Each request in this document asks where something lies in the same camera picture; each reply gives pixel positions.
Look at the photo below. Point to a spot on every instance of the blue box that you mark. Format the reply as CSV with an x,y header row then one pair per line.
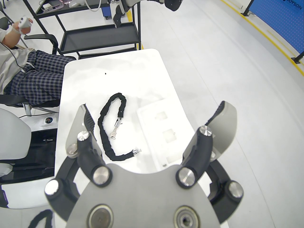
x,y
106,12

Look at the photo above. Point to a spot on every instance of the white controller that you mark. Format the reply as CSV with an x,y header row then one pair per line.
x,y
76,1

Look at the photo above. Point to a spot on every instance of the blue partition panel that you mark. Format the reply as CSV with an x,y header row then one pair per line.
x,y
277,5

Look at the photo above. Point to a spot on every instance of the black metal cart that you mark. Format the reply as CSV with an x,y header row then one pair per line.
x,y
99,37

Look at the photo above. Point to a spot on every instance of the person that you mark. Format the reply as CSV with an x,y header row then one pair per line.
x,y
40,72

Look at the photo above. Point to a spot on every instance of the small silver key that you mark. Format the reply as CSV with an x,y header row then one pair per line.
x,y
113,134

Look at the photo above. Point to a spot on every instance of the black chair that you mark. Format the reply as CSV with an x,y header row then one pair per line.
x,y
14,99

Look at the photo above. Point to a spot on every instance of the flat white device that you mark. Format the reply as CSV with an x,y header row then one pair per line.
x,y
48,6

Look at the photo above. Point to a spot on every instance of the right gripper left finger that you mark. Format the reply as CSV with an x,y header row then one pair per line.
x,y
83,148

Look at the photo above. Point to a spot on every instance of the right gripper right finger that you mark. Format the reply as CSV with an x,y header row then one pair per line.
x,y
201,148

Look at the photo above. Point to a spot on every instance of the white foam tray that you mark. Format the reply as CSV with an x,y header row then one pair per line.
x,y
152,129

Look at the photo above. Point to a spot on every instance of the robot body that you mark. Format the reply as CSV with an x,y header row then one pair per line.
x,y
14,131

